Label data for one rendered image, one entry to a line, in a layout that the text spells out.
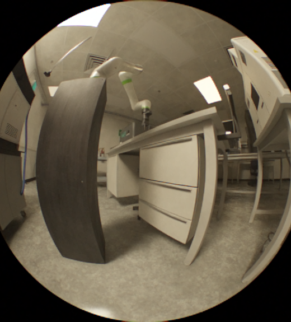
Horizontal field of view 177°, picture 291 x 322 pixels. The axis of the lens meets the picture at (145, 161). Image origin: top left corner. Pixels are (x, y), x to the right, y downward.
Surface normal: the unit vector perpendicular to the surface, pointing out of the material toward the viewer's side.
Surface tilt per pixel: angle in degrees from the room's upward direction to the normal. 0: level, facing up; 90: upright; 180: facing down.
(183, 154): 90
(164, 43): 180
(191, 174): 90
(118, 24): 180
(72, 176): 90
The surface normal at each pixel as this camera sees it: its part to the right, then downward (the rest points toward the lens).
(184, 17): -0.03, 1.00
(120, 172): 0.59, -0.03
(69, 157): 0.31, -0.04
